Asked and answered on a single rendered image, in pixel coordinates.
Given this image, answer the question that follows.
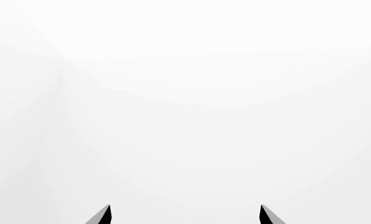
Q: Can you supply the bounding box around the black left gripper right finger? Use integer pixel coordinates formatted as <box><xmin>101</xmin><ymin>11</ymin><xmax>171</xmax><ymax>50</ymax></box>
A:
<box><xmin>259</xmin><ymin>203</ymin><xmax>287</xmax><ymax>224</ymax></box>

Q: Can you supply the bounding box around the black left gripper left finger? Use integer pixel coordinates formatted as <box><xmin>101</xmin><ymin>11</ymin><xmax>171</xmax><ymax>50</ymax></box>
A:
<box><xmin>85</xmin><ymin>203</ymin><xmax>113</xmax><ymax>224</ymax></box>

